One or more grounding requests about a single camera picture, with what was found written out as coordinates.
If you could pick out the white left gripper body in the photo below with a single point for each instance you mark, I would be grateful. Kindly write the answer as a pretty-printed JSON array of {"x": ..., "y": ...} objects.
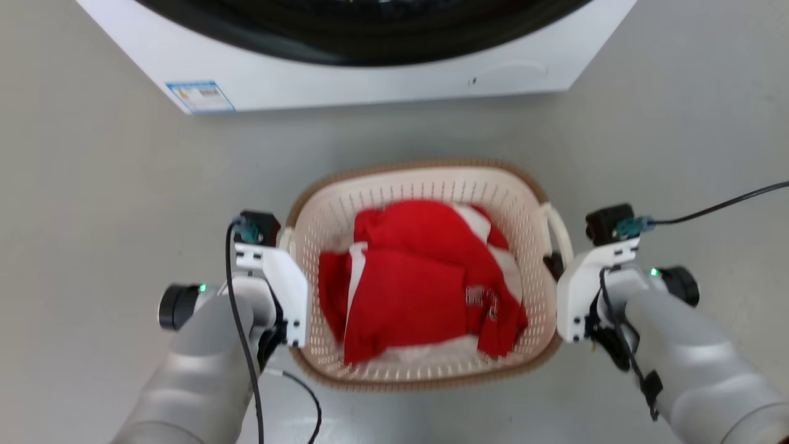
[{"x": 285, "y": 290}]

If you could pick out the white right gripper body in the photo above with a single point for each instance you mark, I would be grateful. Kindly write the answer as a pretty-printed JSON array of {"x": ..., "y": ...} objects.
[{"x": 573, "y": 296}]

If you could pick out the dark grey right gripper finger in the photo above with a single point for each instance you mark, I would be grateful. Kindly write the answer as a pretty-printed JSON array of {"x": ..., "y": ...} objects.
[{"x": 555, "y": 265}]

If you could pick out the cream perforated laundry basket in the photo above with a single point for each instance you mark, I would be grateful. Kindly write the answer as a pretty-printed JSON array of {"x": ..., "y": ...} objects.
[{"x": 320, "y": 209}]

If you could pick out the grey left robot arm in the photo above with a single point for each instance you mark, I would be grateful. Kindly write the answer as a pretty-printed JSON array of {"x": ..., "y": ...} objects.
[{"x": 197, "y": 370}]

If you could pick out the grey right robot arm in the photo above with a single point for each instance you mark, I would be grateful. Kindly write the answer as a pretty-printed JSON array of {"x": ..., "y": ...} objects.
[{"x": 696, "y": 364}]

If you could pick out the red garment with white stripe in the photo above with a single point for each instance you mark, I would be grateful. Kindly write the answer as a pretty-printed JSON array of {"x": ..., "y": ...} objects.
[{"x": 407, "y": 290}]

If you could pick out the blue-bordered energy label sticker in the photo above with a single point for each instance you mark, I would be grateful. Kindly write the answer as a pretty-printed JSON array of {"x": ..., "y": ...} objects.
[{"x": 201, "y": 97}]

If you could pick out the white front-load washing machine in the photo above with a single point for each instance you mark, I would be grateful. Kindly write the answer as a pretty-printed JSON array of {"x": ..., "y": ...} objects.
[{"x": 345, "y": 83}]

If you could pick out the black round washer door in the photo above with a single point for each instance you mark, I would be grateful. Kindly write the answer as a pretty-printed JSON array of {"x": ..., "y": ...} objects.
[{"x": 370, "y": 43}]

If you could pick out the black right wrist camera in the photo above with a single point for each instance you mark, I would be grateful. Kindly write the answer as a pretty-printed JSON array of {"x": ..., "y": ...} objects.
[{"x": 601, "y": 222}]

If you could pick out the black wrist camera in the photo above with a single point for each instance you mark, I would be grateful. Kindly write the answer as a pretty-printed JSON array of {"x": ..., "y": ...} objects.
[
  {"x": 262, "y": 223},
  {"x": 601, "y": 222}
]

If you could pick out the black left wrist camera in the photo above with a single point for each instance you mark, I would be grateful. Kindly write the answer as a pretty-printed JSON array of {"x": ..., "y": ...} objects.
[{"x": 262, "y": 223}]

